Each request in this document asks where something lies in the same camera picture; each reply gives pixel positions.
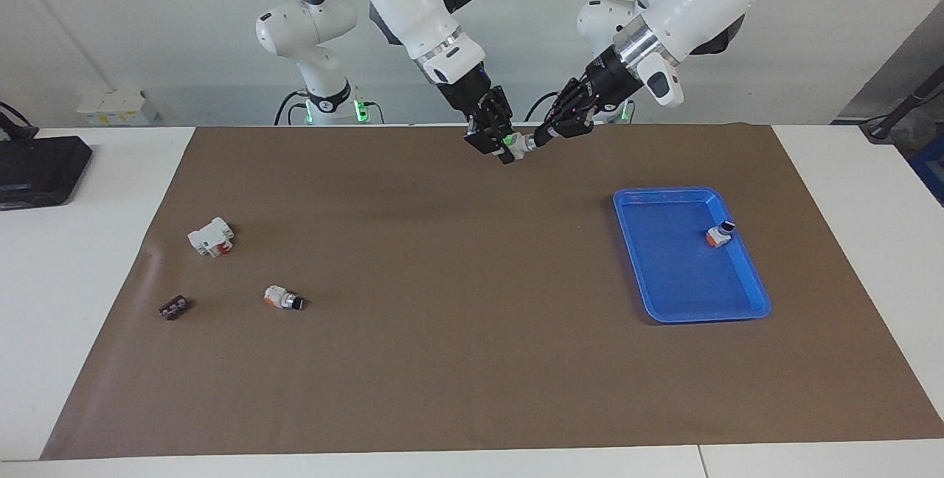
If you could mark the black tripod stand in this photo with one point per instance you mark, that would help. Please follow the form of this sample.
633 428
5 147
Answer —
903 106

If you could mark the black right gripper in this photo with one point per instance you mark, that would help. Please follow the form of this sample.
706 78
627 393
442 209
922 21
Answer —
472 94

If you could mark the orange-base selector switch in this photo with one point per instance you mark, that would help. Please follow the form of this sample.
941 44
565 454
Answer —
719 235

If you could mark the white black-knob selector switch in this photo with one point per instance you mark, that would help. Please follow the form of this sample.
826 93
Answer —
276 295

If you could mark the white wall socket box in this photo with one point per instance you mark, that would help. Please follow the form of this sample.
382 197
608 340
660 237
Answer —
110 107

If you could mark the small black electronic component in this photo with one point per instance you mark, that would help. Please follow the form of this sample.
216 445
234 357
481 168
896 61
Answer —
175 308

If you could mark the blue frame object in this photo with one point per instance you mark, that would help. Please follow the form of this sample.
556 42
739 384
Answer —
934 168

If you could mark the black flat box device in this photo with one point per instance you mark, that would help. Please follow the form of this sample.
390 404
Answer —
37 168

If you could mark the white circuit breaker red lever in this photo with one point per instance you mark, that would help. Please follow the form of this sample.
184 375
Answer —
206 237

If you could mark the brown paper table mat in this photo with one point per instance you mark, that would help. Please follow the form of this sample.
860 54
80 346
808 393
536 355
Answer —
472 360

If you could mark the blue plastic tray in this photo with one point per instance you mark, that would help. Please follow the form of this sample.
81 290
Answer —
678 275

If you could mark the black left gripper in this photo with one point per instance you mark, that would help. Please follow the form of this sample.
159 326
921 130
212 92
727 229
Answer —
613 80

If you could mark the green-capped push button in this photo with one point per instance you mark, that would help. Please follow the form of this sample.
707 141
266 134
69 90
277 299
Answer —
522 144

